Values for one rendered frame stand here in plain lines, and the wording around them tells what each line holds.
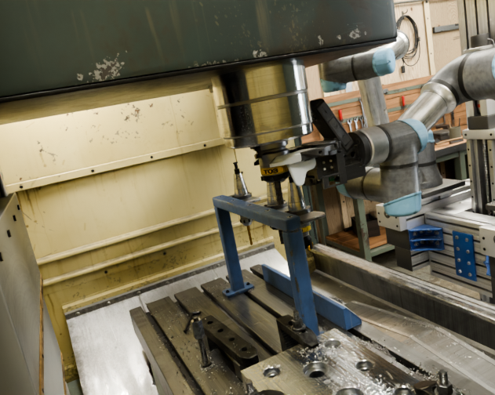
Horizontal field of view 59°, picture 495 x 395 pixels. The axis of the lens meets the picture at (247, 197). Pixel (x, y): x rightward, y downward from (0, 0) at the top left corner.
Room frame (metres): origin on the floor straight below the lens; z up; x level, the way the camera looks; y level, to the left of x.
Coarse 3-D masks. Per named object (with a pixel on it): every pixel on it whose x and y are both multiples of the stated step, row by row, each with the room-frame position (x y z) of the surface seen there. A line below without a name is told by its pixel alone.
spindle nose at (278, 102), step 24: (240, 72) 0.70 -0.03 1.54; (264, 72) 0.69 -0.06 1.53; (288, 72) 0.70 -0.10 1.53; (216, 96) 0.75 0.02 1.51; (240, 96) 0.70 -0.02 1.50; (264, 96) 0.69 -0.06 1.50; (288, 96) 0.70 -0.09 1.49; (240, 120) 0.71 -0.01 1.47; (264, 120) 0.69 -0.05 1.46; (288, 120) 0.70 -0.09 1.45; (312, 120) 0.75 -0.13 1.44; (240, 144) 0.71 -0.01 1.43; (264, 144) 0.70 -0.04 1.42
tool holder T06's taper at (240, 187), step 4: (240, 172) 1.34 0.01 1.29; (236, 176) 1.33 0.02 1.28; (240, 176) 1.33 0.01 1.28; (236, 180) 1.32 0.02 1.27; (240, 180) 1.32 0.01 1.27; (244, 180) 1.34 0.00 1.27; (236, 184) 1.32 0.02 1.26; (240, 184) 1.32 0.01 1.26; (244, 184) 1.33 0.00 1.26; (236, 188) 1.32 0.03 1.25; (240, 188) 1.32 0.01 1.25; (244, 188) 1.32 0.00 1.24; (236, 192) 1.32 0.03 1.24; (240, 192) 1.32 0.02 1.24; (244, 192) 1.32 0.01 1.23; (248, 192) 1.33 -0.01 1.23; (236, 196) 1.32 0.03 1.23
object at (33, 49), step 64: (0, 0) 0.52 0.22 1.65; (64, 0) 0.54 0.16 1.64; (128, 0) 0.57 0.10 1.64; (192, 0) 0.60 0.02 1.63; (256, 0) 0.64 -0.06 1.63; (320, 0) 0.68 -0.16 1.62; (384, 0) 0.73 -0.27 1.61; (0, 64) 0.51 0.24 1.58; (64, 64) 0.54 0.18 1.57; (128, 64) 0.56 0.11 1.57; (192, 64) 0.60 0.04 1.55; (256, 64) 0.65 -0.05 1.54
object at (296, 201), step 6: (288, 186) 1.03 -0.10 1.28; (294, 186) 1.02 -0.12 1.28; (288, 192) 1.03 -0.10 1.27; (294, 192) 1.02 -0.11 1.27; (300, 192) 1.03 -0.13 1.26; (288, 198) 1.03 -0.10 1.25; (294, 198) 1.02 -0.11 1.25; (300, 198) 1.02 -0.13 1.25; (288, 204) 1.03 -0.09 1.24; (294, 204) 1.02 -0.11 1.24; (300, 204) 1.02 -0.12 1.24; (294, 210) 1.01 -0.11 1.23
